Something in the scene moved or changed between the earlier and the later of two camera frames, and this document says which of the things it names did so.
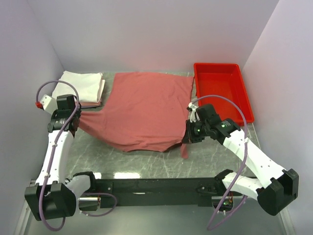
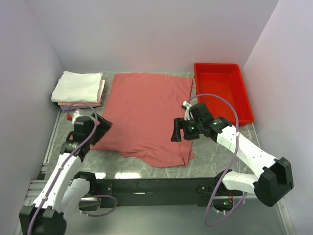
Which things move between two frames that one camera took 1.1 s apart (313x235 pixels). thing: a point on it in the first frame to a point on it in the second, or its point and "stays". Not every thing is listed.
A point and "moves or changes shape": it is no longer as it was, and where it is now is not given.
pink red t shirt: x=147 y=111 moves or changes shape
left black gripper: x=55 y=115 to x=103 y=127
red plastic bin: x=226 y=80 stays
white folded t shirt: x=89 y=86 stays
